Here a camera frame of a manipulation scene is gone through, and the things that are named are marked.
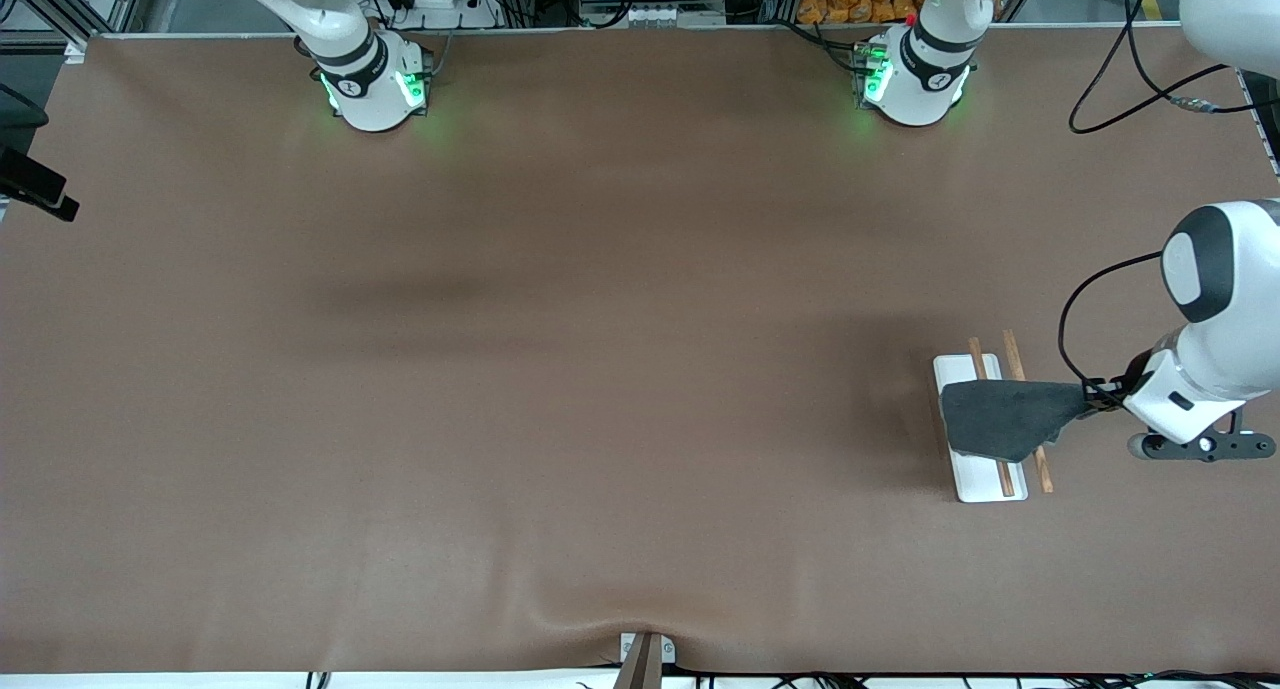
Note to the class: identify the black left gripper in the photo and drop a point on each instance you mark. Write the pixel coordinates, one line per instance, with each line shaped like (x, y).
(1108, 396)

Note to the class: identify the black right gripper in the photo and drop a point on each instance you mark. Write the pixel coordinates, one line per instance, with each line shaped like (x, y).
(29, 174)

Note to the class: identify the dark grey towel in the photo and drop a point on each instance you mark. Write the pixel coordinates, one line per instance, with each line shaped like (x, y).
(1010, 419)

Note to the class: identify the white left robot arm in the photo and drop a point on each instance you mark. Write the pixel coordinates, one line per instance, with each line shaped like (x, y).
(1220, 349)

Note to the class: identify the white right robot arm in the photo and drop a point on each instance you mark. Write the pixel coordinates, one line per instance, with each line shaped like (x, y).
(360, 69)

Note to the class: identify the white rectangular tray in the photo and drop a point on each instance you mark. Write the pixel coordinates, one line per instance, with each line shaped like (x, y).
(985, 484)

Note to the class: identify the brown table cover cloth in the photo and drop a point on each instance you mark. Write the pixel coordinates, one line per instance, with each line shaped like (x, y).
(640, 269)

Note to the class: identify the aluminium frame profile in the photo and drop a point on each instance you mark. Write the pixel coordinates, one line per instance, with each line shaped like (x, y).
(70, 9)

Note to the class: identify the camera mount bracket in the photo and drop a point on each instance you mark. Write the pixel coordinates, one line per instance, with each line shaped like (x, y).
(645, 659)

